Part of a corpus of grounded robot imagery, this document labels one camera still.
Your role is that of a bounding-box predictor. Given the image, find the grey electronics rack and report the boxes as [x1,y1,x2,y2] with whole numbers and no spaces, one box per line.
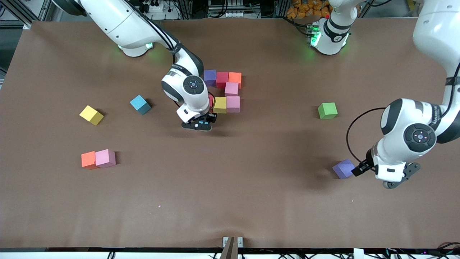
[208,0,265,19]

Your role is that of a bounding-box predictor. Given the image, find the grey metal table edge bracket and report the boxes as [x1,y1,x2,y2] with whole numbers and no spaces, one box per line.
[222,236,244,249]

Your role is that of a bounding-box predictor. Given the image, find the purple foam block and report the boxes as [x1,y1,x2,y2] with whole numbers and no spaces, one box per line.
[332,159,356,180]
[203,69,217,87]

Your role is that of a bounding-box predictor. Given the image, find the aluminium frame strut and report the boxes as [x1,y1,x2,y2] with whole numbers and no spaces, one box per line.
[0,0,54,30]

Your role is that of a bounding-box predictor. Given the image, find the tangled dark cables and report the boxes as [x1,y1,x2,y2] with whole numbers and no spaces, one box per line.
[381,242,460,259]

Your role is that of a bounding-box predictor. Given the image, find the green foam block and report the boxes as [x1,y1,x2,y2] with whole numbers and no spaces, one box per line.
[318,102,338,120]

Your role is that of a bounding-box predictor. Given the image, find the pile of orange packets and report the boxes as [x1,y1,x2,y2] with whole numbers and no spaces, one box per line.
[286,0,333,19]

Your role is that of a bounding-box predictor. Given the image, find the white power strip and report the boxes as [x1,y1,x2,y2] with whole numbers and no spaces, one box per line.
[138,0,180,20]

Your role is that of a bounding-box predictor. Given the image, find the brown tapered post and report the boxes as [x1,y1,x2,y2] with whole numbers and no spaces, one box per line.
[219,236,238,259]

